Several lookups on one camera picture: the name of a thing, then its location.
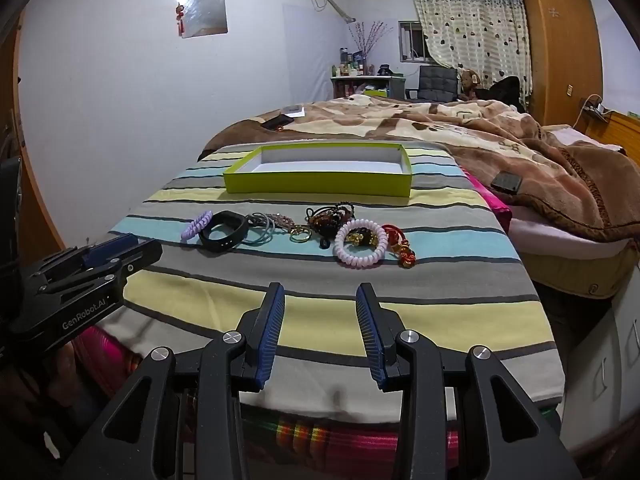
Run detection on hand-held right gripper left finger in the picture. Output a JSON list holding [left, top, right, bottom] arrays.
[[57, 281, 287, 480]]

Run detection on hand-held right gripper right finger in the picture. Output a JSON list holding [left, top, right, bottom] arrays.
[[355, 282, 583, 480]]

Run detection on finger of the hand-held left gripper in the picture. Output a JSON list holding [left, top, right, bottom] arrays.
[[80, 232, 140, 268], [97, 240, 163, 286]]

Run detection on purple spiral hair tie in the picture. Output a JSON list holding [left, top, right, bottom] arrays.
[[181, 212, 215, 242]]

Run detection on black wristband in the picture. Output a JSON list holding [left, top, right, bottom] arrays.
[[198, 210, 249, 253]]

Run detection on pink spiral hair tie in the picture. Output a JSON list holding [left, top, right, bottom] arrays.
[[333, 218, 388, 267]]

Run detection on red hair tie gold charms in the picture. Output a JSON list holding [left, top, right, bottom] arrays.
[[381, 224, 417, 268]]

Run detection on blue grey elastic hair ties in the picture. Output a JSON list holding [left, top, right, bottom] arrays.
[[244, 212, 281, 247]]

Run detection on gold and black hair tie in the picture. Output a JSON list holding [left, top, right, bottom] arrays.
[[347, 227, 375, 249]]

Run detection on pink rhinestone hair clip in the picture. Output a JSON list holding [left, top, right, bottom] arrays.
[[267, 213, 300, 233]]

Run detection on brown beaded hair tie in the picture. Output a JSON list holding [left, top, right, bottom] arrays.
[[306, 202, 357, 251]]

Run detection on lime green cardboard box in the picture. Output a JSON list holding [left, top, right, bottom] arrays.
[[223, 142, 413, 199]]

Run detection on person's left hand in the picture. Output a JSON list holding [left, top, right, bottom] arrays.
[[52, 327, 101, 406]]

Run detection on pink multicoloured striped cloth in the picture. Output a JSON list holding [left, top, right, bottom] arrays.
[[74, 166, 514, 467]]

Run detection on black smartphone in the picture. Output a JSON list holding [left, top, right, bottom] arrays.
[[260, 113, 297, 131]]

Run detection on black rectangular device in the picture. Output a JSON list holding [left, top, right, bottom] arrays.
[[490, 171, 524, 195]]

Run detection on yellow bed base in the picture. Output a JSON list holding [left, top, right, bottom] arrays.
[[520, 239, 632, 302]]

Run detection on pale pink mattress sheet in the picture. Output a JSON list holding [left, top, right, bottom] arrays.
[[506, 125, 632, 262]]

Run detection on white drawer cabinet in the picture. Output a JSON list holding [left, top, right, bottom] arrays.
[[559, 269, 640, 442]]

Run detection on brown patterned blanket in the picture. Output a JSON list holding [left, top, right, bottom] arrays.
[[199, 95, 640, 243]]

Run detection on white desk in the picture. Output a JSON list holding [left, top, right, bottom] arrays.
[[330, 74, 407, 102]]

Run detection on black office chair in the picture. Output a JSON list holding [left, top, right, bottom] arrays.
[[416, 65, 460, 104]]

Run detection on group of bottles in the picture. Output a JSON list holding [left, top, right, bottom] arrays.
[[330, 47, 370, 78]]

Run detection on brown teddy bear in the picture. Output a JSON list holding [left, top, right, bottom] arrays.
[[459, 68, 482, 102]]

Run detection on black clothing pile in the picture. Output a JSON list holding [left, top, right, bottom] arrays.
[[479, 75, 524, 110]]

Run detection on pink blossom branches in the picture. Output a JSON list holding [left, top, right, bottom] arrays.
[[347, 20, 387, 63]]

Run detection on window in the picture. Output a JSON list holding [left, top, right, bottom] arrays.
[[398, 20, 431, 64]]

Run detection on wooden nightstand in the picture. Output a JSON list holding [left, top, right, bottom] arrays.
[[582, 109, 640, 155]]

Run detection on heart patterned curtain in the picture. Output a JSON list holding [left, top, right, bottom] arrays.
[[408, 0, 532, 107]]

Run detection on wooden wardrobe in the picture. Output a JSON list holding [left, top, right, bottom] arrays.
[[522, 0, 604, 127]]

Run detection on white cable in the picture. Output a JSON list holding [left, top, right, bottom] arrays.
[[574, 93, 602, 132]]

